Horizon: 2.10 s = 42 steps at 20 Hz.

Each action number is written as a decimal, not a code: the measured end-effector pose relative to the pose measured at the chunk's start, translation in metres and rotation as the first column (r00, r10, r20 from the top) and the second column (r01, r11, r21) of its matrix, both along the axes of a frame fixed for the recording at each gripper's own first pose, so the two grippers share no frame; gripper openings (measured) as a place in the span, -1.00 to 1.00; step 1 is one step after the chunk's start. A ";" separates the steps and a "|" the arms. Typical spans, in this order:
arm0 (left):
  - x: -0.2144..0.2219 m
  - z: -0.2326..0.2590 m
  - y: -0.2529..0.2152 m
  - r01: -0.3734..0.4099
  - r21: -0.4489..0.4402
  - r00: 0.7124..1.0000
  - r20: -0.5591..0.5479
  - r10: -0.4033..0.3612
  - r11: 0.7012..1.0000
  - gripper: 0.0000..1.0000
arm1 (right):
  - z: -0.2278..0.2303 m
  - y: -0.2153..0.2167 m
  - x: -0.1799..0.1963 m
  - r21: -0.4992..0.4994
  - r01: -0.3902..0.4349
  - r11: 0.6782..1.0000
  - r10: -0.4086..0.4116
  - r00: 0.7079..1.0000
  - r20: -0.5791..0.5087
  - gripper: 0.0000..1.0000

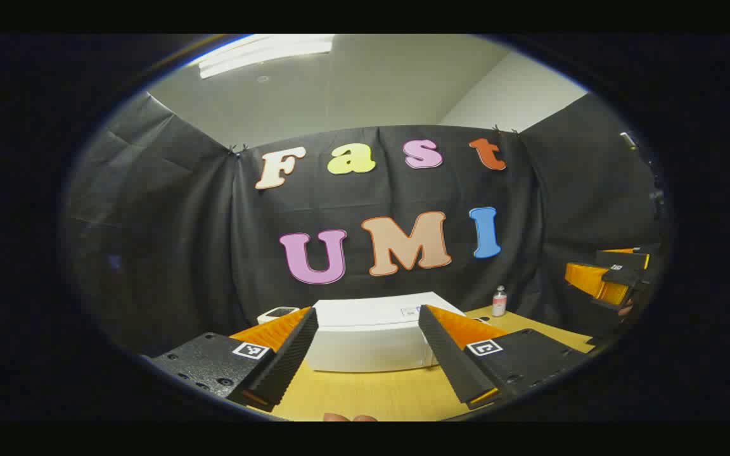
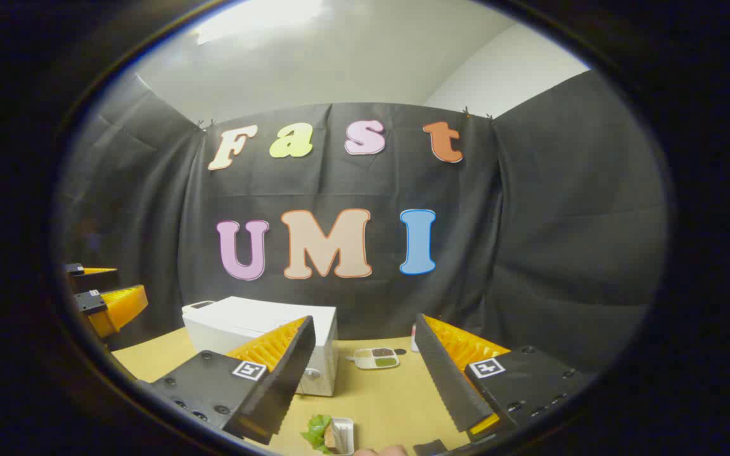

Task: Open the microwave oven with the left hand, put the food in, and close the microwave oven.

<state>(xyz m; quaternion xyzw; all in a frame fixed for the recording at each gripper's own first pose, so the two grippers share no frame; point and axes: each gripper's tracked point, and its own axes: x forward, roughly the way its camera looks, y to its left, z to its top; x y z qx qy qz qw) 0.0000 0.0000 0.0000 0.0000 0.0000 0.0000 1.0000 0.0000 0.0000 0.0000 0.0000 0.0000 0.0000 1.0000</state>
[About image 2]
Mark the green lettuce sandwich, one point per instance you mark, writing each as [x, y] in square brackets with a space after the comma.
[316, 432]

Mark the black backdrop cloth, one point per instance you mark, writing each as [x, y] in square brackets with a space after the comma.
[561, 221]

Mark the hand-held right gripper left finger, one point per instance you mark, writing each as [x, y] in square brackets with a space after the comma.
[282, 386]

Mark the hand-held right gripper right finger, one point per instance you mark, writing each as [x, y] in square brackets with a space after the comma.
[444, 373]

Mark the white microwave oven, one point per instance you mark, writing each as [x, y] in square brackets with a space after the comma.
[244, 316]

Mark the white divided dish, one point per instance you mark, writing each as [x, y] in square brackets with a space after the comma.
[376, 358]

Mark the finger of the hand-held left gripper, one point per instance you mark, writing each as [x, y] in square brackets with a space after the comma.
[121, 307]
[96, 271]

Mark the white ribbed tray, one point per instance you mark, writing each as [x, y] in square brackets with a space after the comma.
[343, 434]

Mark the small pink label bottle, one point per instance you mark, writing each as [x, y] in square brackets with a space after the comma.
[414, 337]

